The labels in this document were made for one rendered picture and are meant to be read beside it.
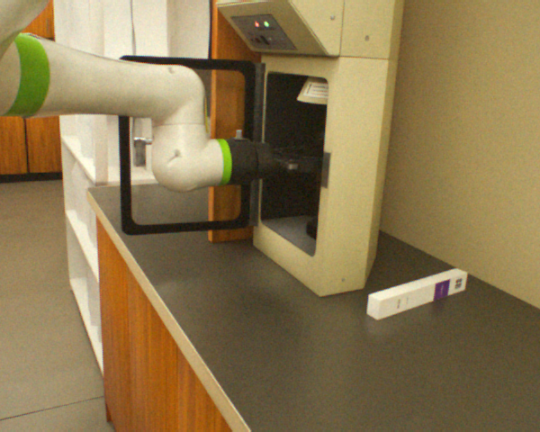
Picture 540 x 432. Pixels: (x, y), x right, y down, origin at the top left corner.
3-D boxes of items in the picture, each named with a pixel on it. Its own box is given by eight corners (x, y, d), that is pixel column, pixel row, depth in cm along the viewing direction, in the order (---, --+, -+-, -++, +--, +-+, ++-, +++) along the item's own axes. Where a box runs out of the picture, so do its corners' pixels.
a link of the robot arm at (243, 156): (213, 184, 111) (230, 194, 103) (214, 127, 108) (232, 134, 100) (240, 182, 114) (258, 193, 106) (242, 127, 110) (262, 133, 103)
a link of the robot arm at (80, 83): (6, 121, 78) (53, 113, 72) (1, 42, 77) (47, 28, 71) (176, 130, 109) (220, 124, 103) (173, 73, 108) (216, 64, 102)
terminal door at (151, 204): (249, 228, 132) (256, 60, 121) (121, 236, 122) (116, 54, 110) (247, 227, 133) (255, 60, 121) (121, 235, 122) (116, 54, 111)
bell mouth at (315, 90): (348, 98, 126) (350, 74, 124) (397, 107, 111) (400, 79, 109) (282, 97, 117) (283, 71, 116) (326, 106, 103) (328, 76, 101)
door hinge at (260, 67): (253, 224, 134) (260, 62, 123) (257, 228, 132) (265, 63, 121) (247, 225, 133) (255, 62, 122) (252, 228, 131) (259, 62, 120)
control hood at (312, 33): (260, 51, 122) (263, 5, 119) (340, 57, 95) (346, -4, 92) (213, 49, 117) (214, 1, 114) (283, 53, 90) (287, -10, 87)
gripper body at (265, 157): (259, 146, 103) (301, 145, 108) (241, 139, 111) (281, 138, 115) (257, 184, 106) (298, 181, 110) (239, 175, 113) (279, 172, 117)
